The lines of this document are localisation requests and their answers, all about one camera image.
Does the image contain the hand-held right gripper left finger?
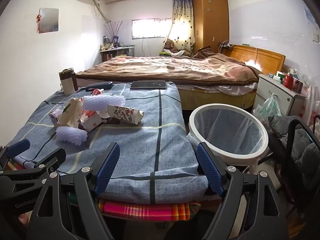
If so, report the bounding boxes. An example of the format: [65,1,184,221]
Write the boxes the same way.
[27,142,121,240]

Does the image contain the window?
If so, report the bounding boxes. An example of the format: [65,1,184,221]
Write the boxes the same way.
[132,19,173,39]

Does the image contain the black smartphone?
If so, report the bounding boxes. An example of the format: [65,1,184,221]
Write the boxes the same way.
[130,81,167,90]

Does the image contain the patterned paper cup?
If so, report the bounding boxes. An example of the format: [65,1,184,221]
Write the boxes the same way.
[107,104,145,125]

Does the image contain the small purple foam net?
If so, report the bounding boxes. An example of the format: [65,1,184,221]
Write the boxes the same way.
[55,126,88,148]

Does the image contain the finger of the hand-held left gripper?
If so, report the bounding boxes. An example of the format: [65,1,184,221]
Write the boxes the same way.
[0,139,31,170]
[0,147,67,200]

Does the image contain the white bed sheet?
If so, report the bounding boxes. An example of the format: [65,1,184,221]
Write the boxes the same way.
[215,84,258,97]

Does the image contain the white red-print plastic bags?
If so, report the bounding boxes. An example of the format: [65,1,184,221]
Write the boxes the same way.
[300,85,320,128]

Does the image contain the red box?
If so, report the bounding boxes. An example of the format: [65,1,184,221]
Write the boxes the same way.
[292,77,303,93]

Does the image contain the yellow mattress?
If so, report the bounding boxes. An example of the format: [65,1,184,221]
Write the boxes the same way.
[177,87,257,110]

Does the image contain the blue checked cloth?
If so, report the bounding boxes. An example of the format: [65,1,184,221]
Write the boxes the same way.
[5,81,209,204]

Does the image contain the wall poster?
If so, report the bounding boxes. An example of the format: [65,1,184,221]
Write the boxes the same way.
[38,8,59,33]

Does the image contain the large purple foam net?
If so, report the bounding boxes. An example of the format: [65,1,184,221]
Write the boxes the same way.
[82,94,126,112]

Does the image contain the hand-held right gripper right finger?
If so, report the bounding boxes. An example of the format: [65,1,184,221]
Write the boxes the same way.
[196,142,290,240]

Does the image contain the wrapped air conditioner pipe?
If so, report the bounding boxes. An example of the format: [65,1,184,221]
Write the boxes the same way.
[92,0,112,23]

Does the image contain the red and white carton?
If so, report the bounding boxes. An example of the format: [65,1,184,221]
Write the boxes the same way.
[80,109,103,132]

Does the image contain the white round trash bin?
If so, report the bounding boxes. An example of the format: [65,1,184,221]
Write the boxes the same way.
[186,104,269,174]

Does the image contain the purple tissue packet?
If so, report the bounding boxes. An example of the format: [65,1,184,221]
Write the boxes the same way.
[49,107,64,125]

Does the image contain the brown blanket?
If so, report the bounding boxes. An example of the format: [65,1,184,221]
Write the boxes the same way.
[76,46,263,87]

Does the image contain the black remote handset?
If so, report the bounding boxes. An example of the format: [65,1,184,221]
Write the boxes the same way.
[85,81,113,92]

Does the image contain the white and brown thermos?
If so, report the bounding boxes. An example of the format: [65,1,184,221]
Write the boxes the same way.
[59,67,79,96]

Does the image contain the patterned curtain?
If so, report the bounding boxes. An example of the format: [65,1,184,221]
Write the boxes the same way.
[164,0,195,53]

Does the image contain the wooden wardrobe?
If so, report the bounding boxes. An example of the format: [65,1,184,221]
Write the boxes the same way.
[192,0,230,54]

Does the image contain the wooden bed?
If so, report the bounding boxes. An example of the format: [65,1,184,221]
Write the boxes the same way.
[76,44,286,110]

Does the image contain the black chair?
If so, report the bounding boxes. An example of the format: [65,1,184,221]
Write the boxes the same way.
[286,116,320,215]

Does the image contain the vase of branches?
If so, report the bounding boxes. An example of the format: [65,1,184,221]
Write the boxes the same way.
[104,21,129,45]

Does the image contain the red jar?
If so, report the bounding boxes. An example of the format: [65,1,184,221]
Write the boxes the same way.
[284,74,294,90]

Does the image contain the cream paper bag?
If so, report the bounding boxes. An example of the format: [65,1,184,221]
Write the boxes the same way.
[57,97,83,128]

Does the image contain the clear plastic bin liner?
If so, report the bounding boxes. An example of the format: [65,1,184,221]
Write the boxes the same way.
[194,108,263,156]

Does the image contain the white nightstand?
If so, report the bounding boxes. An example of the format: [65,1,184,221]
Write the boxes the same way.
[255,74,307,117]

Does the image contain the green printed plastic bag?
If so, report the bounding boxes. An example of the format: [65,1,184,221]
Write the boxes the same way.
[252,94,283,125]

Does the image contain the brown teddy bear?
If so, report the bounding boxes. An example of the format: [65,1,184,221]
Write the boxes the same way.
[164,39,192,57]

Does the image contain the cluttered desk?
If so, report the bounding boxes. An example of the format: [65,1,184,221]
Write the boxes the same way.
[100,45,135,63]

